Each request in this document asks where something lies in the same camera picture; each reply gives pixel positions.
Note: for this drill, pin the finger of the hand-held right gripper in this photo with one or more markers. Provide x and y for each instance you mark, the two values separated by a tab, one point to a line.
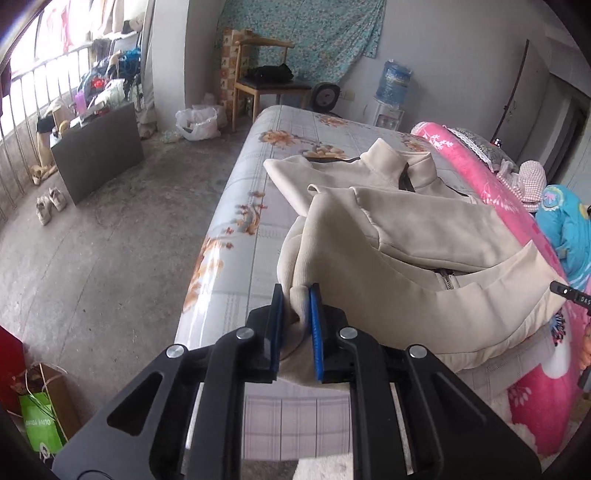
561	288

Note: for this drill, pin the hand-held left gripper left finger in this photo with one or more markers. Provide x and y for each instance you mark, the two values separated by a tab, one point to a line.
277	332

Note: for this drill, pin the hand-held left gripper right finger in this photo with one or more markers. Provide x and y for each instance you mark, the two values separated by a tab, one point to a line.
316	332

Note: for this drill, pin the beige zip jacket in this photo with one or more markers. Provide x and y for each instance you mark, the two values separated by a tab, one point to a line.
415	230

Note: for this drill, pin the pile of bags and clothes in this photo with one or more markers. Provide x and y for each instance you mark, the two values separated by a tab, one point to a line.
108	78

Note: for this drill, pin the person's right hand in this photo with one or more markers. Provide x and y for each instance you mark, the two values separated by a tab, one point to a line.
587	350

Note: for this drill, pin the blue quilt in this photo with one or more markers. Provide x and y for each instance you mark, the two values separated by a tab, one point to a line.
568	221

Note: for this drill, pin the checkered cloth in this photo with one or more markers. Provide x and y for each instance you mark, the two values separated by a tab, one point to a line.
531	180

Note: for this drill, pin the white fluffy cloth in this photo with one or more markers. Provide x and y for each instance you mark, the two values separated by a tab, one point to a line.
321	468

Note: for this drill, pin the lace-trimmed pillow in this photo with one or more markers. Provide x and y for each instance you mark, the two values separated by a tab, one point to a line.
480	147

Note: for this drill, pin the pink floral blanket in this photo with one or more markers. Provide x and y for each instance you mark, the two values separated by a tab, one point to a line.
461	157

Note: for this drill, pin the bed with floral sheet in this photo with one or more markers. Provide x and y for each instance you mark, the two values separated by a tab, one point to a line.
286	120

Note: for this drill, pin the white plastic bag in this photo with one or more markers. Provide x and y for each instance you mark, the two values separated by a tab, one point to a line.
198	124

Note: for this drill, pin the brown paper bag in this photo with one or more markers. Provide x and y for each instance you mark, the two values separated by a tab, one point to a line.
60	383

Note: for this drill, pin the white water dispenser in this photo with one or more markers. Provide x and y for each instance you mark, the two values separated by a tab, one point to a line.
387	117

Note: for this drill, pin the black round fan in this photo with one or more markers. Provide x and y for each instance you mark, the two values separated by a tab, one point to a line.
325	97

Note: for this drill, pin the wooden chair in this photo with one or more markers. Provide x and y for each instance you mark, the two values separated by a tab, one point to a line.
277	88

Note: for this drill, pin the dark grey cabinet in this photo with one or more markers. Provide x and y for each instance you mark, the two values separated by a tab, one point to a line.
99	152

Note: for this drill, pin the black bag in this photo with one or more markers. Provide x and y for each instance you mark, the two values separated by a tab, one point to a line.
270	73

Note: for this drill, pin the blue water jug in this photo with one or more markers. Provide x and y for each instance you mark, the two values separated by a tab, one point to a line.
393	83

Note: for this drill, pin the patterned tall box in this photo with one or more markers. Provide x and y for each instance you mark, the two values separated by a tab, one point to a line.
228	69

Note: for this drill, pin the red paper bag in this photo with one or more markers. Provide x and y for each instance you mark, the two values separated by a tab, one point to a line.
11	369

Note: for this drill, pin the beige slippers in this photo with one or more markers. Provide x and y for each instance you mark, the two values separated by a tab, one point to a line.
44	174

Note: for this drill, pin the beige curtain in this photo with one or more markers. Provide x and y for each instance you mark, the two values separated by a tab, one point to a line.
148	69

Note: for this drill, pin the purple cup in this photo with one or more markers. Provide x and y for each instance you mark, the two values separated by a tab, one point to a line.
81	100

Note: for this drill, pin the metal window railing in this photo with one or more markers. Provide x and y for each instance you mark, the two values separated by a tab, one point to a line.
41	92

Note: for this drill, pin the dark hanging garment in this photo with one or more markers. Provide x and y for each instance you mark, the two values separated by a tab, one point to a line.
4	78

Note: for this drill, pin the pink hanging garment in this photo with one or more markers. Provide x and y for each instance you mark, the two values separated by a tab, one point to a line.
60	25

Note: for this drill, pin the wall socket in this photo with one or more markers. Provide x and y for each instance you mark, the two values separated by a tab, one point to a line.
347	95

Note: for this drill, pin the teal floral wall cloth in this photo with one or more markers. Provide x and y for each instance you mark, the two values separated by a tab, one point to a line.
323	32

